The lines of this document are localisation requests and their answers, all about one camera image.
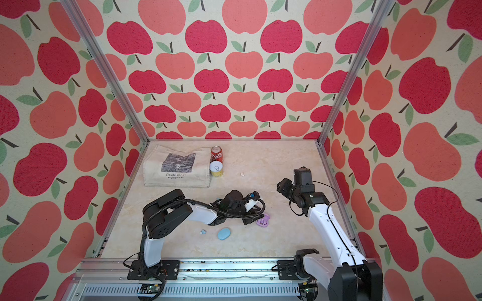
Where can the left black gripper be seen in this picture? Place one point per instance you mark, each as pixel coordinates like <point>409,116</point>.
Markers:
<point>251,214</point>

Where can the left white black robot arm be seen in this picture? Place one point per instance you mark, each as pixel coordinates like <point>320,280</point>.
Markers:
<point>163,215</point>

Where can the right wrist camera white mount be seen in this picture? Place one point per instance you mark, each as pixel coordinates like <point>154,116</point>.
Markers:
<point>303,180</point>

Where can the red cola can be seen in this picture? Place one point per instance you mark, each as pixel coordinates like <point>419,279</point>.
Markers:
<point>216,154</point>

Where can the aluminium frame post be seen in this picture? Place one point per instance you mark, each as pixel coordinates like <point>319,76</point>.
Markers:
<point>82,26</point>
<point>380,14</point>

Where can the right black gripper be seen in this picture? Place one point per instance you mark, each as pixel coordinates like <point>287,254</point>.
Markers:
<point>283,187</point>

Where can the beige Monet tote bag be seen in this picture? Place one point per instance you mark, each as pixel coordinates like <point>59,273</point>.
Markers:
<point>165,167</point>

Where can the left aluminium frame post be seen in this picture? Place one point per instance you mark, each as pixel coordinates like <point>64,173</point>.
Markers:
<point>82,26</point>

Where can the yellow tin can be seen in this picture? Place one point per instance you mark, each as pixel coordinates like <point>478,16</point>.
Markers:
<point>216,168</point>

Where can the purple earbud charging case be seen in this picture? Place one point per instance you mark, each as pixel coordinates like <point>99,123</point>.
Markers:
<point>264,221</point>

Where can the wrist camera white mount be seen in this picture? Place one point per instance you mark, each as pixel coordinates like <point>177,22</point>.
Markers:
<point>251,200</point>
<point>303,180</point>

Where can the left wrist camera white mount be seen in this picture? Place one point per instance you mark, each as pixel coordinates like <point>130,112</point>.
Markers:
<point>251,200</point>

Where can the right aluminium frame post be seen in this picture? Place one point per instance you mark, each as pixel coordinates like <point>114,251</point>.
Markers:
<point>380,14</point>

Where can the blue earbud charging case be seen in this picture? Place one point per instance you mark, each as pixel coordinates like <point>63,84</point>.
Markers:
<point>223,234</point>

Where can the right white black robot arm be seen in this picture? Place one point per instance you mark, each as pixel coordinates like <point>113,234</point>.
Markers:
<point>331,233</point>

